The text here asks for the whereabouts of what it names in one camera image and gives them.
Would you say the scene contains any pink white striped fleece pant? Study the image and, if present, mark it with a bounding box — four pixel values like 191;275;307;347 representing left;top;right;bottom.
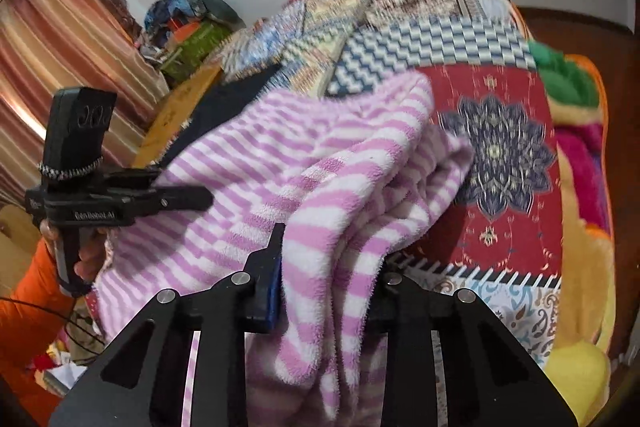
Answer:
96;70;473;426

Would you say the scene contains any orange sleeve forearm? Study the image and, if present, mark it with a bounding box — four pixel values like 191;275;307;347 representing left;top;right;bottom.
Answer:
1;241;74;426

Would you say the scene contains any person's left hand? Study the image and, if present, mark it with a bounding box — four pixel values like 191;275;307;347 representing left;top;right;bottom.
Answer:
39;219;110;283

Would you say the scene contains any yellow wooden board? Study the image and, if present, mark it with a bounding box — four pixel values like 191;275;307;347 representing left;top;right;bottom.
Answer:
132;63;222;168

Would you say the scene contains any striped orange curtain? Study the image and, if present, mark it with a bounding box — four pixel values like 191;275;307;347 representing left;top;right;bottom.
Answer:
1;0;168;205

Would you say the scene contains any black folded garment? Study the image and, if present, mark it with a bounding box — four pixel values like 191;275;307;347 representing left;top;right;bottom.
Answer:
155;64;281;168

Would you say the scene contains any pile of clothes and bags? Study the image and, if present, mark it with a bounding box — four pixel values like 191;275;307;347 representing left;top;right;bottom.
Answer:
136;0;245;89

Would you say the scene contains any multicolour fleece blanket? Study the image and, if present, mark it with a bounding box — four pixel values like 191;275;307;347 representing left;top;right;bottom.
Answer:
529;40;616;426

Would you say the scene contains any colourful patchwork bedspread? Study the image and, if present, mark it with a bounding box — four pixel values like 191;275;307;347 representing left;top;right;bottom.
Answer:
209;0;566;368

